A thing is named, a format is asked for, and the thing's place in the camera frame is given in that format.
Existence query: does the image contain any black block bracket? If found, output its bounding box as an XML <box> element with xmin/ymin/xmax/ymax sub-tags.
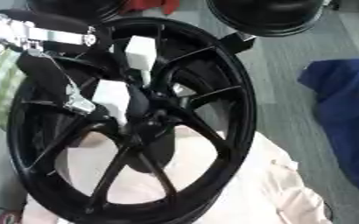
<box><xmin>219</xmin><ymin>31</ymin><xmax>259</xmax><ymax>54</ymax></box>

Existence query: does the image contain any red object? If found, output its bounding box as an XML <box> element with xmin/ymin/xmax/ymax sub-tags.
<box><xmin>119</xmin><ymin>0</ymin><xmax>183</xmax><ymax>16</ymax></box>

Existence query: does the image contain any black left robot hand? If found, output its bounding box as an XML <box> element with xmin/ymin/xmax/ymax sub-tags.
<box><xmin>15</xmin><ymin>24</ymin><xmax>154</xmax><ymax>119</ymax></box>

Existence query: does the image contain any blue fabric bag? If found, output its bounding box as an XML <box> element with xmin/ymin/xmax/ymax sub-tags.
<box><xmin>296</xmin><ymin>58</ymin><xmax>359</xmax><ymax>198</ymax></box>

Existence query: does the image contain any black spoked wheel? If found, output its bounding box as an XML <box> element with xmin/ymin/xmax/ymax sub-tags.
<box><xmin>4</xmin><ymin>16</ymin><xmax>259</xmax><ymax>224</ymax></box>

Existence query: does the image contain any white pin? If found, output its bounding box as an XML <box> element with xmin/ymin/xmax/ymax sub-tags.
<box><xmin>90</xmin><ymin>79</ymin><xmax>136</xmax><ymax>127</ymax></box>
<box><xmin>124</xmin><ymin>35</ymin><xmax>160</xmax><ymax>89</ymax></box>

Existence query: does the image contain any black round tyre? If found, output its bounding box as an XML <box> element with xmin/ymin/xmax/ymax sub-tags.
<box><xmin>25</xmin><ymin>0</ymin><xmax>134</xmax><ymax>22</ymax></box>
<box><xmin>204</xmin><ymin>0</ymin><xmax>328</xmax><ymax>38</ymax></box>

